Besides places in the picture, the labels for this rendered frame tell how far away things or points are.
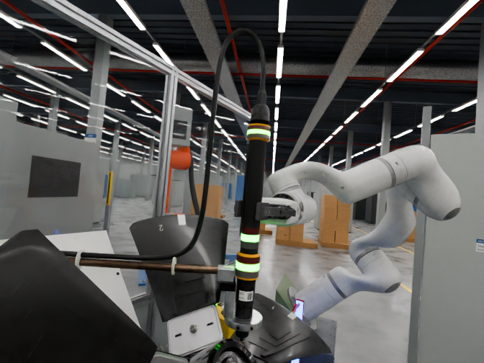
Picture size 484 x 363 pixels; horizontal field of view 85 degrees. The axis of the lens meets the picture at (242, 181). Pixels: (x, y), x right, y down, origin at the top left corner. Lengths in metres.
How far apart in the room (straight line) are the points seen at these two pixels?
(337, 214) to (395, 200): 7.70
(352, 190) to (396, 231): 0.37
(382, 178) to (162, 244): 0.56
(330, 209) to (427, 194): 7.79
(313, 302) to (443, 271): 1.24
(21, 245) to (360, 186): 0.67
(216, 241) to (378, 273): 0.73
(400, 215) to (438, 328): 1.43
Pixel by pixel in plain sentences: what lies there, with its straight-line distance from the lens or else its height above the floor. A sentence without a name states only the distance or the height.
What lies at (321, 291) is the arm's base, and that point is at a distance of 1.22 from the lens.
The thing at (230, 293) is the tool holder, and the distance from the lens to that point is 0.52.
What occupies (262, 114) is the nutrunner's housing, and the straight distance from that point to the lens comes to 0.50.
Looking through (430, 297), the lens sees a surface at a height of 0.89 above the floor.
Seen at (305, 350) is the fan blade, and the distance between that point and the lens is 0.69.
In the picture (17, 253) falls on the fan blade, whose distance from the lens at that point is 0.39.
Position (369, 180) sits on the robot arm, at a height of 1.55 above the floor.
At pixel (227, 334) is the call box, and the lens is 1.00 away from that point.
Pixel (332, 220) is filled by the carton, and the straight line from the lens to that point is 8.71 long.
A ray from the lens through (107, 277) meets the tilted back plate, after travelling 0.75.
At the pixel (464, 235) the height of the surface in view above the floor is 1.33.
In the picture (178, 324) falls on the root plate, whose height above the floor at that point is 1.26.
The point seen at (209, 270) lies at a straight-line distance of 0.51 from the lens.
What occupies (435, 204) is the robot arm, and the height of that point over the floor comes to 1.51.
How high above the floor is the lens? 1.50
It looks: 2 degrees up
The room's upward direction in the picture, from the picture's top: 5 degrees clockwise
